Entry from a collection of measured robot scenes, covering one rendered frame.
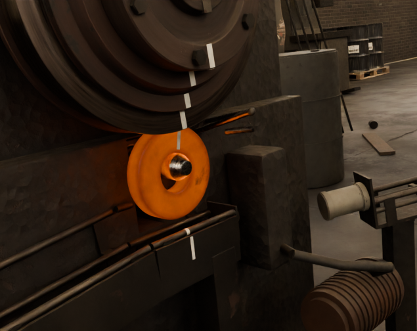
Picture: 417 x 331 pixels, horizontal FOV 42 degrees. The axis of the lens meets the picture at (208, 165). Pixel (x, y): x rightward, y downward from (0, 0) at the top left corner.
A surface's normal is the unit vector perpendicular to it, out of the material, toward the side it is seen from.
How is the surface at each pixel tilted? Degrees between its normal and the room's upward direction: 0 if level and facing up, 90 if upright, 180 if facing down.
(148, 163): 90
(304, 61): 90
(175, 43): 90
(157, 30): 90
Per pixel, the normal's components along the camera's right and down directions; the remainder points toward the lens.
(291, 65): -0.23, 0.24
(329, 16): 0.70, 0.08
